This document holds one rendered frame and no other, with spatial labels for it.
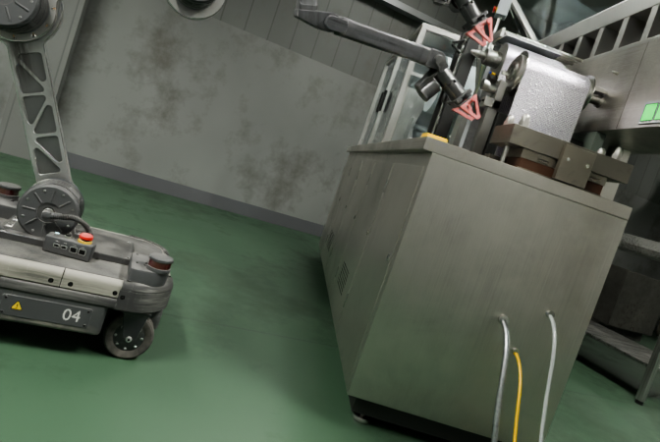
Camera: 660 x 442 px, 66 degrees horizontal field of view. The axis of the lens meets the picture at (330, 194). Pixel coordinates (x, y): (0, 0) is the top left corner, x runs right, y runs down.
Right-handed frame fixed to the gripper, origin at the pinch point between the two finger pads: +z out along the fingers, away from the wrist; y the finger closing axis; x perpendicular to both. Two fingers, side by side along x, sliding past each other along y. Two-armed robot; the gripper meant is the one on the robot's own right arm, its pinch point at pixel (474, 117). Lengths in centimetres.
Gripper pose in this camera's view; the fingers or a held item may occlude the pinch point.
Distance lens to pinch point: 182.5
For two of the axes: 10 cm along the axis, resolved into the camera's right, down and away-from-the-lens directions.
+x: 7.8, -6.3, 0.0
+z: 6.3, 7.7, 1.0
